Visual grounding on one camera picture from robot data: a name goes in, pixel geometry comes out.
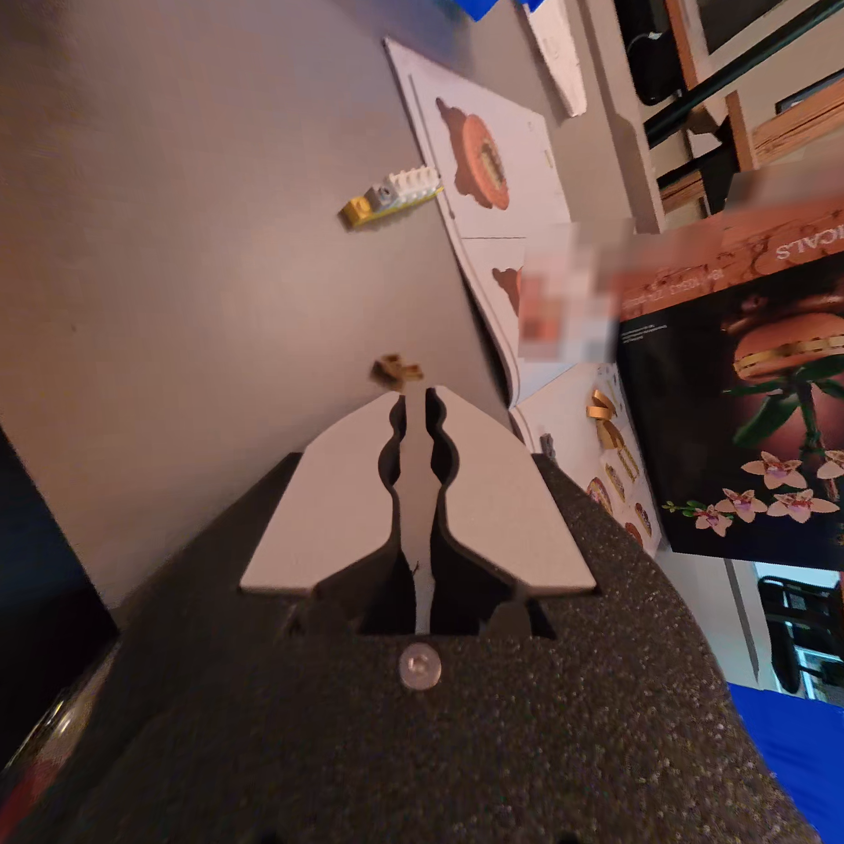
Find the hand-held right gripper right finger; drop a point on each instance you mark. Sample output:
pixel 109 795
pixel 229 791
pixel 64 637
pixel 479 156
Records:
pixel 514 521

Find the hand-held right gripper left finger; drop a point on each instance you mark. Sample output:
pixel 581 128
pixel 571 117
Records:
pixel 330 521

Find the white yellow brick strip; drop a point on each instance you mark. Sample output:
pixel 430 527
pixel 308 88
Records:
pixel 389 198

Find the black flower print box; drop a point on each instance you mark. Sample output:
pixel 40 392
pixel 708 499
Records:
pixel 699 449

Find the white instruction booklet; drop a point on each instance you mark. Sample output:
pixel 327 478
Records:
pixel 528 172

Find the small gold brick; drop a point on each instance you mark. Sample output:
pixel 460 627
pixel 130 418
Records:
pixel 396 371

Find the white paper sheet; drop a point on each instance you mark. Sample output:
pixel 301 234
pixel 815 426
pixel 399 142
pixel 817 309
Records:
pixel 561 53

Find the small dark brick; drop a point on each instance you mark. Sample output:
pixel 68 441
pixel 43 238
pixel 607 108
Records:
pixel 546 449

